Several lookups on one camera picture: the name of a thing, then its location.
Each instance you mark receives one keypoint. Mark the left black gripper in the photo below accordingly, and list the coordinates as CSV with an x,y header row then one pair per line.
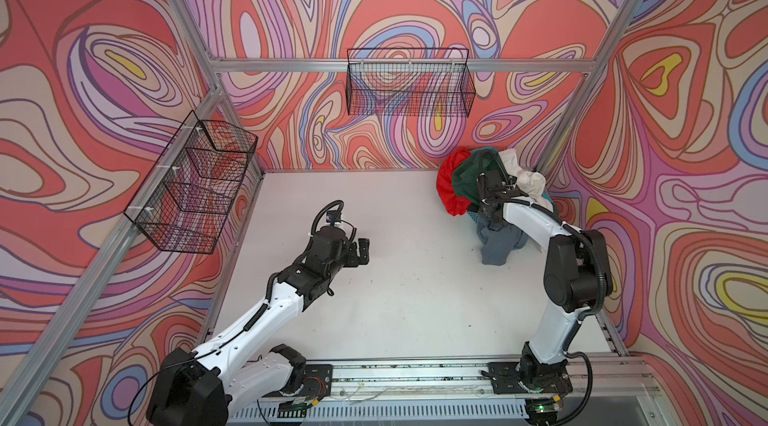
x,y
354,260

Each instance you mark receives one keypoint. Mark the green t shirt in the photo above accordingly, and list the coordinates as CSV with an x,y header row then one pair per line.
x,y
465,176

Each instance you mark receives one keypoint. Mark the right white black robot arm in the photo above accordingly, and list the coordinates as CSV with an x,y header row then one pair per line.
x,y
576,276

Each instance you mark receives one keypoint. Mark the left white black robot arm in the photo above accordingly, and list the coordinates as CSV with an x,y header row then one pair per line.
x,y
218,378

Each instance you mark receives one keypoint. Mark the white t shirt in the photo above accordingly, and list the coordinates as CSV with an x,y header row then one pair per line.
x,y
531,183

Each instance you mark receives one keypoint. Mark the red t shirt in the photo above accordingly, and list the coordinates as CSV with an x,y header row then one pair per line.
x,y
454,205

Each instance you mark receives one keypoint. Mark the grey t shirt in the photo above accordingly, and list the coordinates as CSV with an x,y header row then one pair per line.
x,y
498,240

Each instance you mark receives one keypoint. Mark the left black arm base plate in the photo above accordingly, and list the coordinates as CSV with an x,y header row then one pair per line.
x,y
313,382

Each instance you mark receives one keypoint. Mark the black wire basket back wall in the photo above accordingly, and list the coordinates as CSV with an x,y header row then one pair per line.
x,y
443,91

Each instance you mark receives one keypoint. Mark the black wire basket wall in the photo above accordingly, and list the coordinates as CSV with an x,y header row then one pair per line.
x,y
199,175
443,91

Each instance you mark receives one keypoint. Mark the black wire basket left wall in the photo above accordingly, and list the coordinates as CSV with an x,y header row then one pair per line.
x,y
199,175

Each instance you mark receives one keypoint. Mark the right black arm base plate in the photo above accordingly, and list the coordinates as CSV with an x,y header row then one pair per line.
x,y
528,377

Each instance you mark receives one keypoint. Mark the aluminium frame back beam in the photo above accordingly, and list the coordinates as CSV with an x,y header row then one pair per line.
x,y
581,66

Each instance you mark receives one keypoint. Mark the aluminium front rail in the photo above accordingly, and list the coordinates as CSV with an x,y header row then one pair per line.
x,y
607,390

